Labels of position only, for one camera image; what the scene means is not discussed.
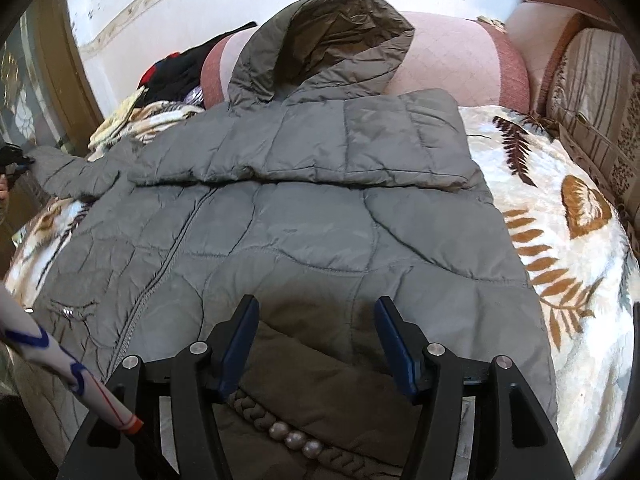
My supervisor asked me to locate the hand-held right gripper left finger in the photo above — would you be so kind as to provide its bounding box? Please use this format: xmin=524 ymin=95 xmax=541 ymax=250
xmin=57 ymin=295 xmax=261 ymax=480

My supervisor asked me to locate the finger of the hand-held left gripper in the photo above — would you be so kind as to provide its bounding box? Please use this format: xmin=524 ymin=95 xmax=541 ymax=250
xmin=0 ymin=144 xmax=37 ymax=177

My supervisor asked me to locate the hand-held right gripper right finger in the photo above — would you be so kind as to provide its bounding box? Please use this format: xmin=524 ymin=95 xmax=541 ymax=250
xmin=374 ymin=296 xmax=583 ymax=480

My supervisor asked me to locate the grey hooded puffer jacket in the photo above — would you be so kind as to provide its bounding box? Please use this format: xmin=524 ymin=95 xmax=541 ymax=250
xmin=7 ymin=0 xmax=558 ymax=480

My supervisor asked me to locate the wooden door with glass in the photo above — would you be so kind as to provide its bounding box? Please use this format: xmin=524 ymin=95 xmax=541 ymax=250
xmin=0 ymin=0 xmax=105 ymax=166

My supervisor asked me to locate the pale yellow cloth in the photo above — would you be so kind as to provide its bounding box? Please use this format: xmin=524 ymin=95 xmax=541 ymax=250
xmin=89 ymin=87 xmax=207 ymax=158

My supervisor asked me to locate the leaf-print fleece blanket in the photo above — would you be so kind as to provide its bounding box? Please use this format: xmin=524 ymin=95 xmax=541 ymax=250
xmin=5 ymin=100 xmax=640 ymax=480

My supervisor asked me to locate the white blue-marked tube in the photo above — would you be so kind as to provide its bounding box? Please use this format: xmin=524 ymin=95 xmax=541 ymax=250
xmin=0 ymin=282 xmax=146 ymax=436

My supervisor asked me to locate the black and red clothing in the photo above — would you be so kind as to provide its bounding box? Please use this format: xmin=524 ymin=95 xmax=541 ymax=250
xmin=139 ymin=22 xmax=258 ymax=107

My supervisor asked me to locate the pink quilted bolster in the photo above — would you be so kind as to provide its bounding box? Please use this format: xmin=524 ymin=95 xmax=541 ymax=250
xmin=200 ymin=10 xmax=531 ymax=113

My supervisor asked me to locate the striped beige sofa cushion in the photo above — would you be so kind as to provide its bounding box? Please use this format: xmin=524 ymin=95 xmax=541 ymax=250
xmin=544 ymin=27 xmax=640 ymax=216

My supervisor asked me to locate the pink and brown cushion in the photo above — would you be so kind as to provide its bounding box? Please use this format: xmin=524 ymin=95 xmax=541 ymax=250
xmin=504 ymin=0 xmax=618 ymax=108

